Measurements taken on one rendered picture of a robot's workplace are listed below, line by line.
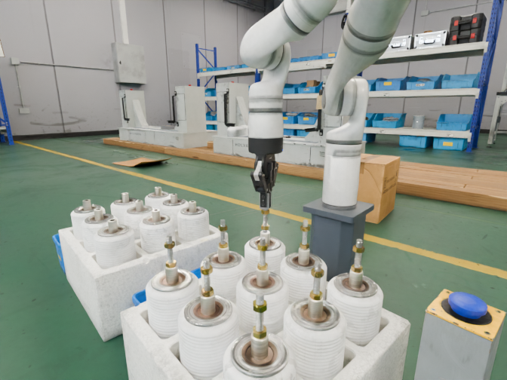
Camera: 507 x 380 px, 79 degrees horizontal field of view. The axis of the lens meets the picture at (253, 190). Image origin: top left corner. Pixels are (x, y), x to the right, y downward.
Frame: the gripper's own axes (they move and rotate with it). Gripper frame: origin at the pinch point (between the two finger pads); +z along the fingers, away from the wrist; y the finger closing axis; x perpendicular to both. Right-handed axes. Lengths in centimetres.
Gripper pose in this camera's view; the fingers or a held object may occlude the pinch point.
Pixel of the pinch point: (265, 200)
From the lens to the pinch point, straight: 69.4
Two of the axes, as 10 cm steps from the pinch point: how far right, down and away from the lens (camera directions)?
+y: 3.5, -2.4, 9.1
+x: -9.4, -0.8, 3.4
